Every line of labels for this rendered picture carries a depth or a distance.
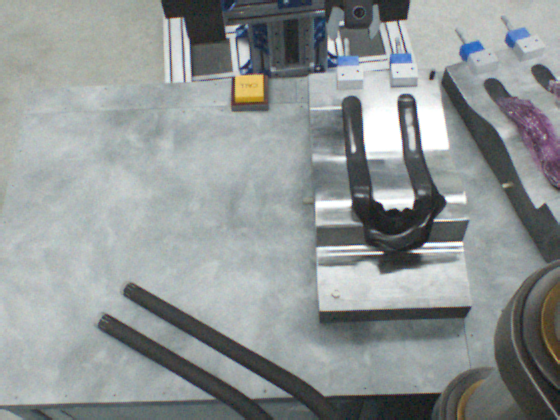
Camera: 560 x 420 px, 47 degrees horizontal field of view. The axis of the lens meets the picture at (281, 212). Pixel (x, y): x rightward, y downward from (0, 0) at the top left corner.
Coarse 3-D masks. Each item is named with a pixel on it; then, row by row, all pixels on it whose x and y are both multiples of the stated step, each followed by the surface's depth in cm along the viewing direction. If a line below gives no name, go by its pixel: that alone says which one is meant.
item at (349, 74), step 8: (344, 40) 136; (344, 48) 135; (344, 56) 133; (352, 56) 132; (344, 64) 131; (352, 64) 131; (344, 72) 129; (352, 72) 129; (360, 72) 129; (344, 80) 128; (352, 80) 128; (360, 80) 128; (344, 88) 130; (352, 88) 130; (360, 88) 130
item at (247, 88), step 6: (240, 78) 139; (246, 78) 139; (252, 78) 139; (258, 78) 139; (240, 84) 139; (246, 84) 139; (252, 84) 138; (258, 84) 138; (240, 90) 138; (246, 90) 138; (252, 90) 138; (258, 90) 138; (240, 96) 137; (246, 96) 137; (252, 96) 137; (258, 96) 137; (240, 102) 139
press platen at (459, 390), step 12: (468, 372) 62; (480, 372) 62; (456, 384) 61; (468, 384) 61; (480, 384) 61; (444, 396) 61; (456, 396) 61; (468, 396) 60; (444, 408) 61; (456, 408) 60
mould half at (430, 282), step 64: (320, 128) 126; (384, 128) 126; (320, 192) 114; (384, 192) 113; (448, 192) 113; (320, 256) 116; (384, 256) 115; (448, 256) 115; (320, 320) 115; (384, 320) 116
